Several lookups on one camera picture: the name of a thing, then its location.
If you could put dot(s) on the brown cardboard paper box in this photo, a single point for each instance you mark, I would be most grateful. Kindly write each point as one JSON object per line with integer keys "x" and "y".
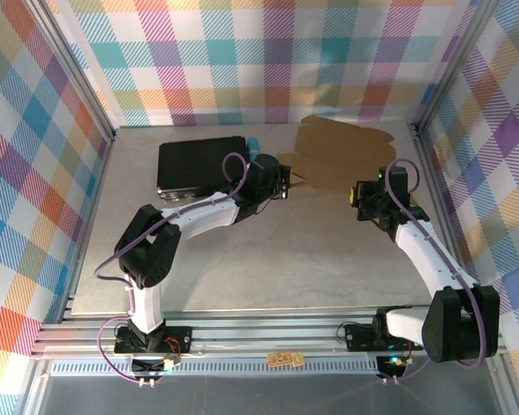
{"x": 346, "y": 151}

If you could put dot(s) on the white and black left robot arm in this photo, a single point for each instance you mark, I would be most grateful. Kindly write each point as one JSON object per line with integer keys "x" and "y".
{"x": 207, "y": 216}

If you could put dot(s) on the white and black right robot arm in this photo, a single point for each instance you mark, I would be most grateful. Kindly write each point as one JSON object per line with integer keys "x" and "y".
{"x": 419, "y": 250}

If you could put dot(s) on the cyan plastic tool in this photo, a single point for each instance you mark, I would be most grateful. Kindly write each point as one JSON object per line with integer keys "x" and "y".
{"x": 253, "y": 147}

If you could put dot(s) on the black case with metal latches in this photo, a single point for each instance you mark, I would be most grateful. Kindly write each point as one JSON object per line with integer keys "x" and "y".
{"x": 194, "y": 164}

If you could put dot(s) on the black controller board with LED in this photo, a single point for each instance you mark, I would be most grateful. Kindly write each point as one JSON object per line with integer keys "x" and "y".
{"x": 391, "y": 367}
{"x": 149, "y": 365}

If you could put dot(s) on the small yellow tag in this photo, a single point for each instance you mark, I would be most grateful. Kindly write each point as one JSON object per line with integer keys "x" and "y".
{"x": 299, "y": 359}

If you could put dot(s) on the small orange printed label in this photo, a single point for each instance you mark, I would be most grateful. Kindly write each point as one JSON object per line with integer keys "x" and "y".
{"x": 279, "y": 359}

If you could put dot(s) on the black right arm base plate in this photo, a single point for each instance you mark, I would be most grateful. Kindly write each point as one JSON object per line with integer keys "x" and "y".
{"x": 359, "y": 335}

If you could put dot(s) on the aluminium corner post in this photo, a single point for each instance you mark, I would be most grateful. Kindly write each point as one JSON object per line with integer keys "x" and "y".
{"x": 81, "y": 73}
{"x": 451, "y": 65}

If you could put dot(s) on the aluminium base frame rails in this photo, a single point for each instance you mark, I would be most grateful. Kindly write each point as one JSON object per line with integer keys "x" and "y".
{"x": 264, "y": 333}

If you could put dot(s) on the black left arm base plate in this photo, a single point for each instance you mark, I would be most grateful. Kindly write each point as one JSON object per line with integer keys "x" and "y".
{"x": 177, "y": 337}

